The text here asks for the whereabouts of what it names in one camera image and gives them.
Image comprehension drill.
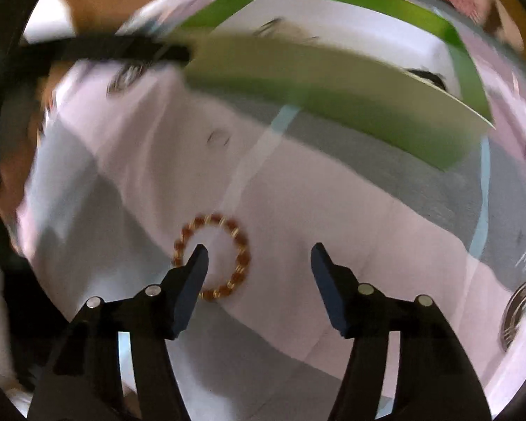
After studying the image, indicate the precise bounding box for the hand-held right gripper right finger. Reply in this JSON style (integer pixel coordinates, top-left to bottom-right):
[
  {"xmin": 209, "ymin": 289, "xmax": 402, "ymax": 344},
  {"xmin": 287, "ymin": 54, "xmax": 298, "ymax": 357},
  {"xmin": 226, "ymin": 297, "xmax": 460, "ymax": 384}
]
[{"xmin": 310, "ymin": 242, "xmax": 494, "ymax": 421}]

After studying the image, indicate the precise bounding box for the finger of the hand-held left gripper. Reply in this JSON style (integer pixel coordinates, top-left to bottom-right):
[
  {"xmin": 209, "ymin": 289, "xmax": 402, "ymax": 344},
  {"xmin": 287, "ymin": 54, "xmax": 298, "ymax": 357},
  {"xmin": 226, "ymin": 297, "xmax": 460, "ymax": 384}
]
[{"xmin": 20, "ymin": 34, "xmax": 191, "ymax": 68}]

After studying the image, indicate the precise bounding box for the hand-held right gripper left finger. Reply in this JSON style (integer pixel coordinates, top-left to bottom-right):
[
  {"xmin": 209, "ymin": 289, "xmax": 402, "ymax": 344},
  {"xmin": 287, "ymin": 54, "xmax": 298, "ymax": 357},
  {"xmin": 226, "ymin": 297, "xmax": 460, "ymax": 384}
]
[{"xmin": 26, "ymin": 244, "xmax": 210, "ymax": 421}]

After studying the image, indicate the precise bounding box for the amber bead bracelet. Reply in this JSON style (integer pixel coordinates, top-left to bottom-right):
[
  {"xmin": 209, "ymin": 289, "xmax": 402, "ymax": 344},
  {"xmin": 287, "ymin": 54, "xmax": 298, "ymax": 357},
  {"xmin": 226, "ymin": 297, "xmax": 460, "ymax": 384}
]
[{"xmin": 172, "ymin": 213, "xmax": 250, "ymax": 302}]

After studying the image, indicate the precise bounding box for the green cardboard box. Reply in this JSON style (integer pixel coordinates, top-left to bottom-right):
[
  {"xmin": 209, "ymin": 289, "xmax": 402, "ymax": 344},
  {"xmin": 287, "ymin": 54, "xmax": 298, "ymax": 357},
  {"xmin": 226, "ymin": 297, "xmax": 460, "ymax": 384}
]
[{"xmin": 175, "ymin": 0, "xmax": 496, "ymax": 172}]

